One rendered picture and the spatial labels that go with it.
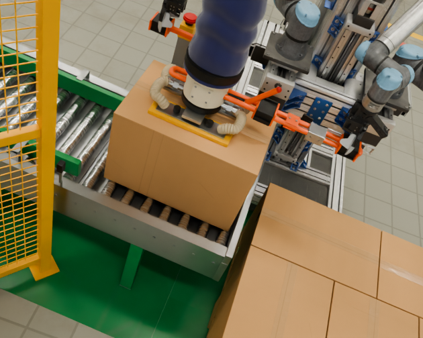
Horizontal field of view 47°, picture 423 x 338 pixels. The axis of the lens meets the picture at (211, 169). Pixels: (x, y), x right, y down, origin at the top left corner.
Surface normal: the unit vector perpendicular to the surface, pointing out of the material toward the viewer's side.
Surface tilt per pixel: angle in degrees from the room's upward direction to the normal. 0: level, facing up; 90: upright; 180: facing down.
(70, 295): 0
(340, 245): 0
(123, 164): 90
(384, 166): 0
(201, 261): 90
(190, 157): 90
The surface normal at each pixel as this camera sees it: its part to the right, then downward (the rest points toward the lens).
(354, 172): 0.26, -0.63
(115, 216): -0.29, 0.67
